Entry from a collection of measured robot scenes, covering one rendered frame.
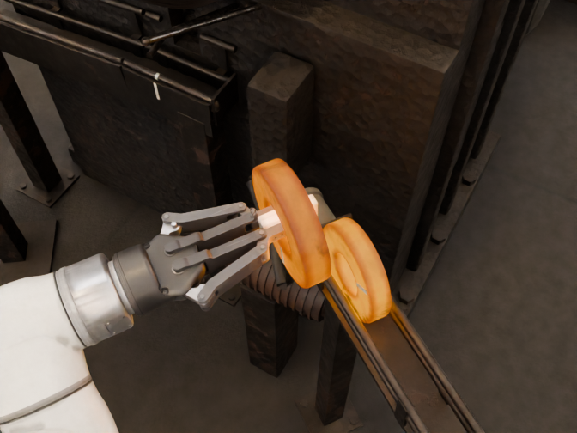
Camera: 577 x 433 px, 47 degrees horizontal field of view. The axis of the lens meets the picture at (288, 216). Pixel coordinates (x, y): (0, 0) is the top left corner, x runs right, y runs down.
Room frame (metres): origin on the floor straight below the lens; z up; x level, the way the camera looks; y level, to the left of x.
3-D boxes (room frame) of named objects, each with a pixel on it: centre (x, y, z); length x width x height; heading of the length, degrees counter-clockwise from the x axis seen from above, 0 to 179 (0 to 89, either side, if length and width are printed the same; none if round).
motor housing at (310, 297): (0.61, 0.00, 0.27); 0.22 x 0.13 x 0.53; 60
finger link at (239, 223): (0.40, 0.09, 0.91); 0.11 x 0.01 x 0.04; 117
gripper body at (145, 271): (0.36, 0.14, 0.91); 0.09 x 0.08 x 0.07; 115
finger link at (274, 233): (0.40, 0.01, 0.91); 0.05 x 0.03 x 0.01; 115
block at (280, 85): (0.78, 0.01, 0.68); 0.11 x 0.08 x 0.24; 150
